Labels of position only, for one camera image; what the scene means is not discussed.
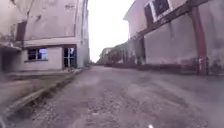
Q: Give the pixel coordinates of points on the concrete kerb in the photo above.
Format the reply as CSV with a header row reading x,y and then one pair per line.
x,y
36,95

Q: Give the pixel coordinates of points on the grey concrete wall building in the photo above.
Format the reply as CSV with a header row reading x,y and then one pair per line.
x,y
173,36

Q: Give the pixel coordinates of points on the pale concrete building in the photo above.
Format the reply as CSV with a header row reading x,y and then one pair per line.
x,y
50,30

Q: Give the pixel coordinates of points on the robot's own part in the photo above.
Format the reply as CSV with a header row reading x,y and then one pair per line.
x,y
150,126

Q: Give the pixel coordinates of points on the raised dirt verge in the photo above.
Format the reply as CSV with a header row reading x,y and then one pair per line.
x,y
20,86

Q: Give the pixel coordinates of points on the low distant buildings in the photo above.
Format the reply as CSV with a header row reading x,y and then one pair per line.
x,y
113,55

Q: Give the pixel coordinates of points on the grey gravel dirt road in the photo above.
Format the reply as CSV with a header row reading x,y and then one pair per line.
x,y
126,96

